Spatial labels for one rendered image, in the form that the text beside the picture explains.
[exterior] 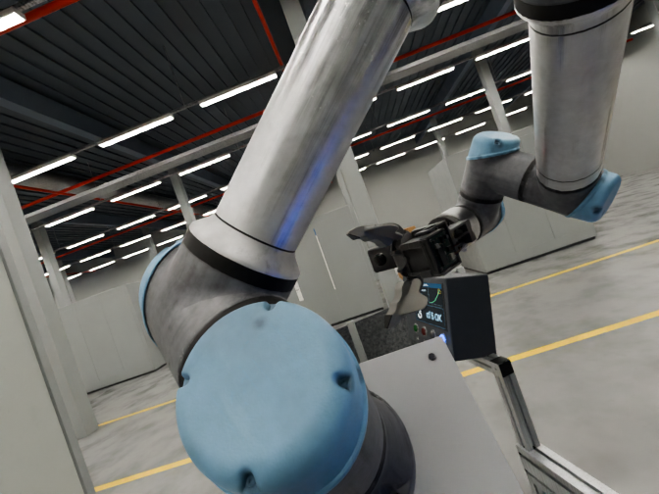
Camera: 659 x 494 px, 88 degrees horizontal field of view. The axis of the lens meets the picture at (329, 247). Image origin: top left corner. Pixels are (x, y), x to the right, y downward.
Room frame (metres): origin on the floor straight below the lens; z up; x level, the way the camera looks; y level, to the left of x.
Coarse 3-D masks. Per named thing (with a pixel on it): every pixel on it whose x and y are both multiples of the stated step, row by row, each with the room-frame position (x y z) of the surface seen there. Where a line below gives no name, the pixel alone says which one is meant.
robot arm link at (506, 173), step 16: (480, 144) 0.56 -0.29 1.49; (496, 144) 0.54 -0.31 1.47; (512, 144) 0.54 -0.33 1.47; (480, 160) 0.57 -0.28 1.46; (496, 160) 0.55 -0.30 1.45; (512, 160) 0.54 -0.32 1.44; (528, 160) 0.53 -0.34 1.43; (464, 176) 0.61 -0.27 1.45; (480, 176) 0.58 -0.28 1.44; (496, 176) 0.55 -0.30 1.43; (512, 176) 0.54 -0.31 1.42; (464, 192) 0.61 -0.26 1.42; (480, 192) 0.59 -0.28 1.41; (496, 192) 0.58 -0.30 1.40; (512, 192) 0.55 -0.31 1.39
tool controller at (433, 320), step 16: (448, 272) 0.96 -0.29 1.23; (432, 288) 0.83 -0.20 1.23; (448, 288) 0.77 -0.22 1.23; (464, 288) 0.78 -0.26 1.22; (480, 288) 0.79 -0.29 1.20; (432, 304) 0.84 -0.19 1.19; (448, 304) 0.77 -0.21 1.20; (464, 304) 0.78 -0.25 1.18; (480, 304) 0.78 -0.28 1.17; (416, 320) 0.95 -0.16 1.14; (432, 320) 0.85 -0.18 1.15; (448, 320) 0.77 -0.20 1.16; (464, 320) 0.77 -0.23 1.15; (480, 320) 0.78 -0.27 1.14; (416, 336) 0.96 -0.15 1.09; (448, 336) 0.78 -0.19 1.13; (464, 336) 0.77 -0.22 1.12; (480, 336) 0.78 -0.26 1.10; (464, 352) 0.77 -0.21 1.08; (480, 352) 0.78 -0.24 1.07
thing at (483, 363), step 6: (492, 354) 0.78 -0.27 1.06; (468, 360) 0.84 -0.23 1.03; (474, 360) 0.82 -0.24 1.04; (480, 360) 0.79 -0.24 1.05; (486, 360) 0.76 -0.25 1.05; (480, 366) 0.80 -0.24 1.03; (486, 366) 0.77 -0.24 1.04; (504, 366) 0.72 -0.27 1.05; (510, 366) 0.72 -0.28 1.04; (492, 372) 0.75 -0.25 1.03; (504, 372) 0.72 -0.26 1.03; (510, 372) 0.72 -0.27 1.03
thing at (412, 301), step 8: (416, 280) 0.53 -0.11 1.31; (400, 288) 0.53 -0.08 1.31; (408, 288) 0.53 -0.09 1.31; (416, 288) 0.52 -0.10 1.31; (400, 296) 0.52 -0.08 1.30; (408, 296) 0.52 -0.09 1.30; (416, 296) 0.51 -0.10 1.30; (424, 296) 0.50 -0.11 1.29; (392, 304) 0.52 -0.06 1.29; (400, 304) 0.52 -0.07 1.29; (408, 304) 0.51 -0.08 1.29; (416, 304) 0.50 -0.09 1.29; (424, 304) 0.49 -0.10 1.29; (392, 312) 0.51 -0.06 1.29; (400, 312) 0.51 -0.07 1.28; (408, 312) 0.50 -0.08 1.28; (384, 320) 0.51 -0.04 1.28; (392, 320) 0.50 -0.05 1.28; (400, 320) 0.51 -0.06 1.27
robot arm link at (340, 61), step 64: (320, 0) 0.29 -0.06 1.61; (384, 0) 0.27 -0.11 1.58; (320, 64) 0.28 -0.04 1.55; (384, 64) 0.30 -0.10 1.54; (256, 128) 0.31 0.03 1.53; (320, 128) 0.29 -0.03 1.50; (256, 192) 0.29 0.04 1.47; (320, 192) 0.31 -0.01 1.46; (192, 256) 0.29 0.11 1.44; (256, 256) 0.29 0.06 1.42; (192, 320) 0.27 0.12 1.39
